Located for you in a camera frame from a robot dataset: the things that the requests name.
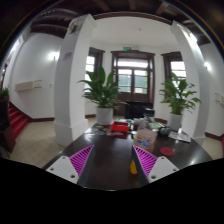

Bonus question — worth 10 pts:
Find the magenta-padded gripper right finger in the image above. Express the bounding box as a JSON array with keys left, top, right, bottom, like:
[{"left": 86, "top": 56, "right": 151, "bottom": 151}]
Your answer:
[{"left": 131, "top": 144, "right": 180, "bottom": 188}]

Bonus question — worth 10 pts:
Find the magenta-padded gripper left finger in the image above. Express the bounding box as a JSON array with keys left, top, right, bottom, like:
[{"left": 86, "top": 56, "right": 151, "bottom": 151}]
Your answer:
[{"left": 45, "top": 144, "right": 98, "bottom": 189}]

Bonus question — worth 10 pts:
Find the flat round red coaster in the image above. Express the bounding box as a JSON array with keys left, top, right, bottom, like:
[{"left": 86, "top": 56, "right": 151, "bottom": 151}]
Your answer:
[{"left": 159, "top": 146, "right": 175, "bottom": 157}]

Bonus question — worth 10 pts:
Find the white printed magazine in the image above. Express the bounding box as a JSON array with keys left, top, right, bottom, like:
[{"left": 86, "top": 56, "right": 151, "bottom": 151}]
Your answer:
[{"left": 168, "top": 130, "right": 192, "bottom": 144}]

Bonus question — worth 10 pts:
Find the dark grey round device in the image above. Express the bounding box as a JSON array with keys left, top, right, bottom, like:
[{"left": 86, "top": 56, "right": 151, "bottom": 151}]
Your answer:
[{"left": 157, "top": 125, "right": 171, "bottom": 137}]

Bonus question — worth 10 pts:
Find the pale yellow cup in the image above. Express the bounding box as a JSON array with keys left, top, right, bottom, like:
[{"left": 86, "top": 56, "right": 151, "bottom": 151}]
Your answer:
[{"left": 131, "top": 129, "right": 158, "bottom": 152}]

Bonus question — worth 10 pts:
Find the light green book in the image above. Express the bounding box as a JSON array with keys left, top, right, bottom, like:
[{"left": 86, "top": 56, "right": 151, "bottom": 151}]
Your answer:
[{"left": 148, "top": 122, "right": 162, "bottom": 130}]

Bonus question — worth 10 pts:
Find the red rectangular box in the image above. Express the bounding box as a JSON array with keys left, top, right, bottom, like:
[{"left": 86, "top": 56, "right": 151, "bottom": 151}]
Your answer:
[{"left": 110, "top": 120, "right": 131, "bottom": 134}]

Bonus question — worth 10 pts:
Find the black chair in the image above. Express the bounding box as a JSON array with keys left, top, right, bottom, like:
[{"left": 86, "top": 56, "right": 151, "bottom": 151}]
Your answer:
[{"left": 124, "top": 100, "right": 156, "bottom": 120}]

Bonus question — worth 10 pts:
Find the red carpeted staircase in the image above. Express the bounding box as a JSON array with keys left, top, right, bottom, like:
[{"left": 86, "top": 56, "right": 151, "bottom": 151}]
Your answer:
[{"left": 7, "top": 101, "right": 30, "bottom": 140}]

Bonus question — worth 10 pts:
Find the large plant in white pot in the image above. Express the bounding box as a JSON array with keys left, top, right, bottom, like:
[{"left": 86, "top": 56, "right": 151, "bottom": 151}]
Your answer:
[
  {"left": 159, "top": 71, "right": 203, "bottom": 132},
  {"left": 77, "top": 65, "right": 122, "bottom": 126}
]

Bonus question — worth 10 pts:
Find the dark wooden double door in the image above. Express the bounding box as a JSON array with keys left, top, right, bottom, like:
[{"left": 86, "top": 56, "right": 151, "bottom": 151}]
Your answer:
[{"left": 110, "top": 49, "right": 156, "bottom": 104}]

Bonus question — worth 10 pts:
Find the small green plant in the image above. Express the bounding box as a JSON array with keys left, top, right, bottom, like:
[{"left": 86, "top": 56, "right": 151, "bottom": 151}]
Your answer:
[{"left": 0, "top": 86, "right": 10, "bottom": 100}]

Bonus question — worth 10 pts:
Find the dark framed window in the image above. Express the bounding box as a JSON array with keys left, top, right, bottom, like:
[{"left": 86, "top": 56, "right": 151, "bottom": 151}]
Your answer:
[
  {"left": 161, "top": 50, "right": 188, "bottom": 84},
  {"left": 84, "top": 46, "right": 106, "bottom": 93}
]

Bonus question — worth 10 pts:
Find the white paper notice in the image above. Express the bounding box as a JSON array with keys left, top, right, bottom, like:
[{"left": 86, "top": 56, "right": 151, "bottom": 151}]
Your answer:
[{"left": 60, "top": 51, "right": 74, "bottom": 62}]

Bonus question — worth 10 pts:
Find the dark wooden stair post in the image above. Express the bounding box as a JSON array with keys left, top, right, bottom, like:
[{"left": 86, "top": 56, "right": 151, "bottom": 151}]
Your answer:
[{"left": 0, "top": 98, "right": 17, "bottom": 154}]

